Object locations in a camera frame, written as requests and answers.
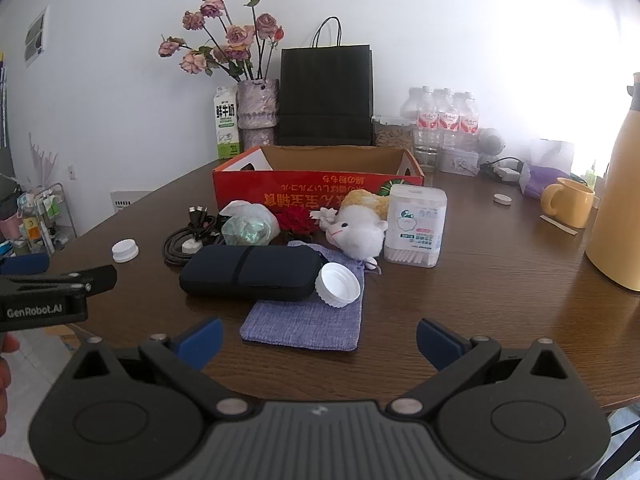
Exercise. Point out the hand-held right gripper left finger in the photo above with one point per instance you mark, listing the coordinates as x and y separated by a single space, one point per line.
205 341

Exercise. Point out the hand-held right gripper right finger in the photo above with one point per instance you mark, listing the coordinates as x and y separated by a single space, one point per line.
436 345

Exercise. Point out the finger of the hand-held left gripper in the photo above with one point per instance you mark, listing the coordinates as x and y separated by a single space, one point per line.
95 277
27 263

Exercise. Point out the small white bottle cap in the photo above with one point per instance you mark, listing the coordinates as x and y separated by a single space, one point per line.
125 251

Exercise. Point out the black zip case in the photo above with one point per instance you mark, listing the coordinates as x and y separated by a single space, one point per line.
220 272

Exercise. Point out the purple fabric pouch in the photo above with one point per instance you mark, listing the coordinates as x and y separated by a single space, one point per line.
300 325

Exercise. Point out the cotton swab box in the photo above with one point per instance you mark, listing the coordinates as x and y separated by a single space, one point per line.
415 230

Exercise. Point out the white plastic bag wad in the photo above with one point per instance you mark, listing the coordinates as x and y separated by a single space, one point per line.
247 227

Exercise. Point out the white and yellow plush toy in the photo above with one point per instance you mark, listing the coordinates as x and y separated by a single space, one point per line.
357 232

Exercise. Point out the red fabric rose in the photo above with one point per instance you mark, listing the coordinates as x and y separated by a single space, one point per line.
295 221

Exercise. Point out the red cardboard box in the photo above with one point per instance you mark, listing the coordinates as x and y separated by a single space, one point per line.
310 187

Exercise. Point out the brown wooden desktop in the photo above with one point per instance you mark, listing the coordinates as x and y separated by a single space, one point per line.
475 285

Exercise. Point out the person's left hand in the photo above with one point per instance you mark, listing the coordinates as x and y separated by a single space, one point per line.
6 346

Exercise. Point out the metal storage rack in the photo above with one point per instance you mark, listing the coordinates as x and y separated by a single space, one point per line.
35 230

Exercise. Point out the large white lid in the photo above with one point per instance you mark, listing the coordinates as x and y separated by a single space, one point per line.
340 282

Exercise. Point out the small white round disc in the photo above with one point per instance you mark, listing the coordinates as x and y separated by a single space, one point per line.
501 199

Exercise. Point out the white paper strip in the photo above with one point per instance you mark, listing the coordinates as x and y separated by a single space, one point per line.
557 224

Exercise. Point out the white printed tin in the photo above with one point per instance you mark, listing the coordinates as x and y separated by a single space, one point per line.
457 164

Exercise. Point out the clear glass cup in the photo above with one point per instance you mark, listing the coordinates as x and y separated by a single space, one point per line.
427 160

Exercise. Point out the white power adapter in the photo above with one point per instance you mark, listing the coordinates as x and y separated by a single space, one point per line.
507 174

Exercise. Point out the purple tissue box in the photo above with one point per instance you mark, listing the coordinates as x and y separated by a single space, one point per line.
542 180

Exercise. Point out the yellow mug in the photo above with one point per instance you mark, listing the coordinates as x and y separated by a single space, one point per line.
575 202

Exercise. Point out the milk carton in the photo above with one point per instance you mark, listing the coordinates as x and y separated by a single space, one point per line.
226 125

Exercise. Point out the clear snack container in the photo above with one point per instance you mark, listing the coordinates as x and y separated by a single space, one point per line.
392 135

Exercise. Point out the water bottle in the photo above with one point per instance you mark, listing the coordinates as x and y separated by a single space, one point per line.
450 122
428 120
469 124

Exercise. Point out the yellow thermos jug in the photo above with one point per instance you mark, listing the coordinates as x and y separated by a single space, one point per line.
617 200

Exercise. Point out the purple vase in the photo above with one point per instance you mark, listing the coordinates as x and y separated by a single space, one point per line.
257 110

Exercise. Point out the black paper bag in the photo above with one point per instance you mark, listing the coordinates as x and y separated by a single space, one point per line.
325 95

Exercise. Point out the dried rose bouquet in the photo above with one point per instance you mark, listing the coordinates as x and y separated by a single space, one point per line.
237 35

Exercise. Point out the wall outlet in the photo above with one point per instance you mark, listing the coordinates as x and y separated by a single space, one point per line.
72 172

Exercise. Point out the wall panel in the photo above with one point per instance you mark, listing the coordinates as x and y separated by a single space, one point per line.
35 35

